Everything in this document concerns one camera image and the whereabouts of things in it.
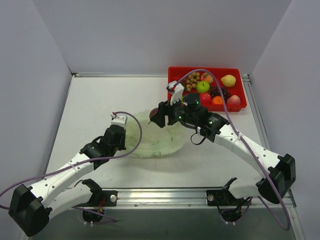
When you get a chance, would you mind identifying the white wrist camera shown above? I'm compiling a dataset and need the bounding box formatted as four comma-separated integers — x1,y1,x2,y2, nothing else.
110,113,128,129
166,81,185,106

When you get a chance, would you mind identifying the orange fruit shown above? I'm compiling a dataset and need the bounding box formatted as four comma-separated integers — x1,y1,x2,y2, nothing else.
211,96,224,105

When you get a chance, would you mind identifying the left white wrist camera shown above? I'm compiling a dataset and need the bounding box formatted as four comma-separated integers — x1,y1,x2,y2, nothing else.
110,113,128,129

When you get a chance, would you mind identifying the yellow lemon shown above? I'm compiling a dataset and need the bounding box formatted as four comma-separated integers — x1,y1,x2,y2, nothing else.
221,74,237,88

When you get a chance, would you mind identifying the brown longan bunch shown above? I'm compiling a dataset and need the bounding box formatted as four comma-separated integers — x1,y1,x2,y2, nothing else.
183,72,201,92

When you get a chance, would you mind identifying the orange peach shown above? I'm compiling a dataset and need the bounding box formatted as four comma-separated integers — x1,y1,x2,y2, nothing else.
200,72,214,85

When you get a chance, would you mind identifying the red plastic tray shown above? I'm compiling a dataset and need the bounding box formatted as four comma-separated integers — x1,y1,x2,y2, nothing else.
168,66,247,112

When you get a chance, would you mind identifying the pink peach from bag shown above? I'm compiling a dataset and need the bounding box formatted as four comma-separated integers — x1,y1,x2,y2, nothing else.
227,95,241,105

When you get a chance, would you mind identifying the dark red plum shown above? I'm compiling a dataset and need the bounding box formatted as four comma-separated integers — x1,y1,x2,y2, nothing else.
149,108,158,119

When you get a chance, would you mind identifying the red apple from bag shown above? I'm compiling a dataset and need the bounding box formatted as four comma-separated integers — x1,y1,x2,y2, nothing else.
199,92,212,105

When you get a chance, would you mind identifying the dark red grape bunch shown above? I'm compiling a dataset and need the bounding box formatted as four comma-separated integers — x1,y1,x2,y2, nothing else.
209,85,231,100

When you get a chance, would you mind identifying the pale green plastic bag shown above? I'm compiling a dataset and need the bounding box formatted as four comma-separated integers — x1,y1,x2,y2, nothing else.
130,110,187,158

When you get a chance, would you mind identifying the green apple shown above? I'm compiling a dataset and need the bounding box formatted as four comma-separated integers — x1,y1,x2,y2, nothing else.
196,81,211,94

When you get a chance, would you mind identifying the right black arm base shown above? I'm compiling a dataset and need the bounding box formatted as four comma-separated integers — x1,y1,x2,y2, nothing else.
206,177,252,226

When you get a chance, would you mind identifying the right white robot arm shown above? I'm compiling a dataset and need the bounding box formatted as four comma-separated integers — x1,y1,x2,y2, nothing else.
149,93,296,205

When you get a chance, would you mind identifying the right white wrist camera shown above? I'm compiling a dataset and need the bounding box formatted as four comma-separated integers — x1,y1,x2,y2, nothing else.
166,81,185,106

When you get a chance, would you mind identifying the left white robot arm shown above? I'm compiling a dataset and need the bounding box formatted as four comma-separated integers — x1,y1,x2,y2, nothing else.
8,123,126,237

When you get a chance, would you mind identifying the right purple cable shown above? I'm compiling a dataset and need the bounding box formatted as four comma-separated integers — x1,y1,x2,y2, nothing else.
168,69,292,231

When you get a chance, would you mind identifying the aluminium front rail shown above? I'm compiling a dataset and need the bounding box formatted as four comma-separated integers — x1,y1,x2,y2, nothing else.
27,186,297,211

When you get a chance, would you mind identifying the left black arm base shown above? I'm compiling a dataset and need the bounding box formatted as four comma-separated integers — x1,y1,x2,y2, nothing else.
79,179,118,224

